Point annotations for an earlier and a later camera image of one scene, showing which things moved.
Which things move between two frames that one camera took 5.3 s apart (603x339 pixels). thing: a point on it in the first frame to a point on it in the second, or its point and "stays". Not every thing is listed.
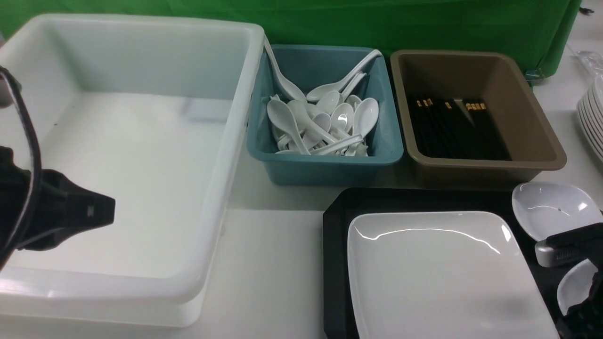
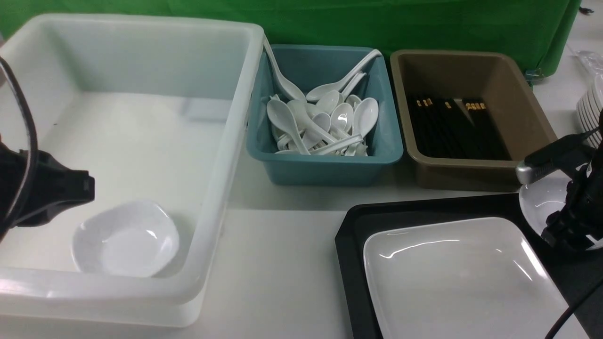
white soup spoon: (290, 89) stays
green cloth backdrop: (543, 32) stays
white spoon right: (365, 116) stays
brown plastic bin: (470, 120) stays
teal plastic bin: (308, 67) stays
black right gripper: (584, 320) to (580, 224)
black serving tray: (340, 318) to (574, 273)
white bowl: (574, 284) to (131, 238)
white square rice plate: (443, 275) stays
